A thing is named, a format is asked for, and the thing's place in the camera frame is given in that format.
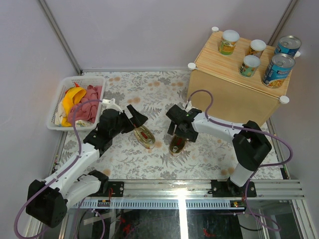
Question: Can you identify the blue soup can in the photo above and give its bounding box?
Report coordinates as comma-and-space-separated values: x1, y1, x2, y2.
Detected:
274, 35, 302, 57
262, 53, 296, 89

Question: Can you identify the white plastic laundry basket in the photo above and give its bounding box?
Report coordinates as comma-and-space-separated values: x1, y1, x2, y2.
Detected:
46, 76, 105, 131

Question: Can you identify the gold oval fish tin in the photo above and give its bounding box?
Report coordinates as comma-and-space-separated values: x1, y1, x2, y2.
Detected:
169, 135, 187, 156

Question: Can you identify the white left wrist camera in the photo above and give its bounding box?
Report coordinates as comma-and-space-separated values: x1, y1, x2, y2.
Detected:
102, 98, 123, 113

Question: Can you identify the white patterned cloth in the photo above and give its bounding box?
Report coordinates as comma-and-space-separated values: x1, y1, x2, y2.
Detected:
54, 111, 91, 127

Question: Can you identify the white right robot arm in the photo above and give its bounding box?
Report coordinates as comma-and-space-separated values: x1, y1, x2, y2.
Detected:
166, 105, 272, 197

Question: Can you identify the dark green small can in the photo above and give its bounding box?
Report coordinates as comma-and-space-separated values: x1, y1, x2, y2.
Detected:
239, 55, 261, 77

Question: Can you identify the gold oval tin under jar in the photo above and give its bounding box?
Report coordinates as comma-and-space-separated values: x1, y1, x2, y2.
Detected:
133, 125, 156, 149

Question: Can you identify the wooden cube cabinet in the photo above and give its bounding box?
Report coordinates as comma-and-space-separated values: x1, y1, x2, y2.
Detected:
187, 31, 290, 126

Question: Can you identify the yellow cloth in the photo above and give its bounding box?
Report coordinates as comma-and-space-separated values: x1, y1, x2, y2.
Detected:
62, 87, 86, 120

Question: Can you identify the pink cloth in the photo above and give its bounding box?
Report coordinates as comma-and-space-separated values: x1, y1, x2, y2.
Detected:
67, 85, 102, 125

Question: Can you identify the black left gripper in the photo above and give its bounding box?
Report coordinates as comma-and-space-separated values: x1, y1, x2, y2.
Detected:
111, 106, 149, 139

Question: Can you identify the aluminium frame rail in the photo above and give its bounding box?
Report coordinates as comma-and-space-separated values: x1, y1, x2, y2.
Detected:
58, 176, 305, 211

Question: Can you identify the yellow jar white lid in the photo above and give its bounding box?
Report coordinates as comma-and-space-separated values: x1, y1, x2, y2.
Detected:
247, 39, 267, 58

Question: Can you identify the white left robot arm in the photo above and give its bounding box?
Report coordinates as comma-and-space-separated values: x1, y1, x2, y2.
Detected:
25, 105, 148, 228

